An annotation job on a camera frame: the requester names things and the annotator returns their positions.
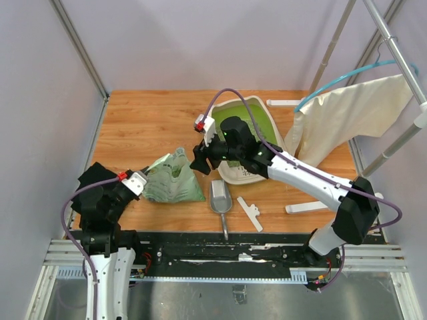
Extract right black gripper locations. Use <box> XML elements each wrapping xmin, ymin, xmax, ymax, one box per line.
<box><xmin>189</xmin><ymin>129</ymin><xmax>243</xmax><ymax>175</ymax></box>

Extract green cat litter bag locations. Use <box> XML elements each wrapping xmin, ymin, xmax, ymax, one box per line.
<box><xmin>143</xmin><ymin>147</ymin><xmax>205</xmax><ymax>203</ymax></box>

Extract metal litter scoop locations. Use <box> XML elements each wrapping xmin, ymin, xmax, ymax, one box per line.
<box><xmin>209</xmin><ymin>179</ymin><xmax>232</xmax><ymax>241</ymax></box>

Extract white plastic bag clip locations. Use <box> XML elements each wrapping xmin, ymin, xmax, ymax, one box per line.
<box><xmin>237</xmin><ymin>197</ymin><xmax>263</xmax><ymax>232</ymax></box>

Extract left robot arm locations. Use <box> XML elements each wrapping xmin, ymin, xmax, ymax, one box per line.
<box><xmin>70</xmin><ymin>178</ymin><xmax>143</xmax><ymax>319</ymax></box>

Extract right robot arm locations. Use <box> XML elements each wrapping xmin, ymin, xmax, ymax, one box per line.
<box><xmin>190</xmin><ymin>115</ymin><xmax>380</xmax><ymax>267</ymax></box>

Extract beige green litter box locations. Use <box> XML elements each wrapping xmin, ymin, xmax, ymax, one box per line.
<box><xmin>209</xmin><ymin>95</ymin><xmax>284</xmax><ymax>185</ymax></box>

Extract black cloth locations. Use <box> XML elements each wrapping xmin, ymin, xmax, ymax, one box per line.
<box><xmin>71</xmin><ymin>162</ymin><xmax>117</xmax><ymax>230</ymax></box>

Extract cream fabric bag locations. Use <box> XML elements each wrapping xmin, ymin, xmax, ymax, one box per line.
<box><xmin>284</xmin><ymin>75</ymin><xmax>412</xmax><ymax>167</ymax></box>

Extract teal clothes hanger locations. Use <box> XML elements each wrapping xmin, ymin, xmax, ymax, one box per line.
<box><xmin>293</xmin><ymin>41</ymin><xmax>420</xmax><ymax>116</ymax></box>

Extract white metal drying rack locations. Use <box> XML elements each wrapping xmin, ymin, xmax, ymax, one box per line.
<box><xmin>266</xmin><ymin>0</ymin><xmax>427</xmax><ymax>214</ymax></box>

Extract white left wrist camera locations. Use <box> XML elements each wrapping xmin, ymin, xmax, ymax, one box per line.
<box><xmin>121</xmin><ymin>171</ymin><xmax>148</xmax><ymax>197</ymax></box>

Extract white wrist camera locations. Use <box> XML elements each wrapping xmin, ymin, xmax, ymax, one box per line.
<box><xmin>194</xmin><ymin>114</ymin><xmax>216</xmax><ymax>147</ymax></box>
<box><xmin>121</xmin><ymin>171</ymin><xmax>148</xmax><ymax>197</ymax></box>

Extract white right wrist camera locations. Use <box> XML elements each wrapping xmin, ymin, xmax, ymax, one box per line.
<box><xmin>194</xmin><ymin>114</ymin><xmax>216</xmax><ymax>147</ymax></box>

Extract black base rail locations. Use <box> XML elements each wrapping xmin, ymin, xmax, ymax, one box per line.
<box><xmin>66</xmin><ymin>229</ymin><xmax>384</xmax><ymax>284</ymax></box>

